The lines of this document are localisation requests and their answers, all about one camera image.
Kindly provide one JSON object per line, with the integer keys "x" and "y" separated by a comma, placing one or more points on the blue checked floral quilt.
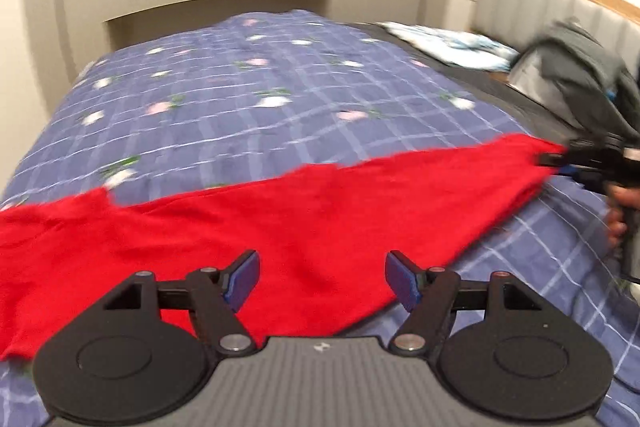
{"x": 260, "y": 102}

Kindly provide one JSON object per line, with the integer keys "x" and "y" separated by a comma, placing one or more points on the red pants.
{"x": 310, "y": 227}

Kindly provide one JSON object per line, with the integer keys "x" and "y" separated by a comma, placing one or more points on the grey padded headboard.
{"x": 545, "y": 2}

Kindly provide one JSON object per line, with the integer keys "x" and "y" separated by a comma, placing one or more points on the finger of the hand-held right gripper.
{"x": 575, "y": 157}
{"x": 582, "y": 178}

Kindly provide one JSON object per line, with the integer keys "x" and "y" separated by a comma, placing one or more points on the grey jacket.
{"x": 580, "y": 67}

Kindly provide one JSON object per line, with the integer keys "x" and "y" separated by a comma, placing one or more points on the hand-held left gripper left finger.
{"x": 243, "y": 276}

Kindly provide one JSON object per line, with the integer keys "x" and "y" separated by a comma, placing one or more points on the light blue patterned cloth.
{"x": 450, "y": 42}

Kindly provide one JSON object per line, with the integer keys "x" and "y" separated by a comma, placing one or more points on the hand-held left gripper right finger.
{"x": 402, "y": 278}

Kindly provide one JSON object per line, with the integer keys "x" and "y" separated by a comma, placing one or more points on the person's right hand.
{"x": 617, "y": 217}

